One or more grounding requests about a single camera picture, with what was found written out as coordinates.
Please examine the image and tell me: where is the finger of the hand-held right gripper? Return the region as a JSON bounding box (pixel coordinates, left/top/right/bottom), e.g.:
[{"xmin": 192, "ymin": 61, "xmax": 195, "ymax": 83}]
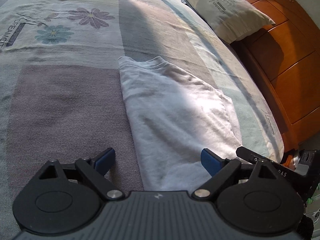
[{"xmin": 236, "ymin": 147, "xmax": 268, "ymax": 165}]

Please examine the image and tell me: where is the thin white cable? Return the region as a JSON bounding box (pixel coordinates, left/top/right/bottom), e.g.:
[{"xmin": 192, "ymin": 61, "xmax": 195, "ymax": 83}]
[{"xmin": 305, "ymin": 206, "xmax": 320, "ymax": 220}]

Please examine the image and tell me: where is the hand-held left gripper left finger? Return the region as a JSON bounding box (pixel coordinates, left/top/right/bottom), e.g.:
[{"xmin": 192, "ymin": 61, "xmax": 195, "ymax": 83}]
[{"xmin": 37, "ymin": 148, "xmax": 125, "ymax": 201}]

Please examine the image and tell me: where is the beige printed pillow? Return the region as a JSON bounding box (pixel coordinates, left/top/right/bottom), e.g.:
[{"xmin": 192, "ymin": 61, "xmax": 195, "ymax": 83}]
[{"xmin": 174, "ymin": 0, "xmax": 276, "ymax": 43}]

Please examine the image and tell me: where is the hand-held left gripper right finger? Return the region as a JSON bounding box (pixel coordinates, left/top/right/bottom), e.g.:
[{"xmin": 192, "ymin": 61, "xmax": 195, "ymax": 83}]
[{"xmin": 191, "ymin": 149, "xmax": 285, "ymax": 202}]

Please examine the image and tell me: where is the bed with striped sheet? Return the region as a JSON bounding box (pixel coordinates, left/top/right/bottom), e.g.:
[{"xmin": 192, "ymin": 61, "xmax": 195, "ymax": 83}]
[{"xmin": 0, "ymin": 0, "xmax": 285, "ymax": 240}]

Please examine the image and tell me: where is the wooden bed headboard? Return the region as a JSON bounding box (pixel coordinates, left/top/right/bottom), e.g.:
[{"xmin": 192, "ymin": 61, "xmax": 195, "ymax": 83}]
[{"xmin": 230, "ymin": 0, "xmax": 320, "ymax": 160}]

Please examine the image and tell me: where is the white printed t-shirt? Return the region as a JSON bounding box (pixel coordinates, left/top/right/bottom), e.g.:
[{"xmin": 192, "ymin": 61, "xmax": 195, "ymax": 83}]
[{"xmin": 117, "ymin": 56, "xmax": 250, "ymax": 193}]

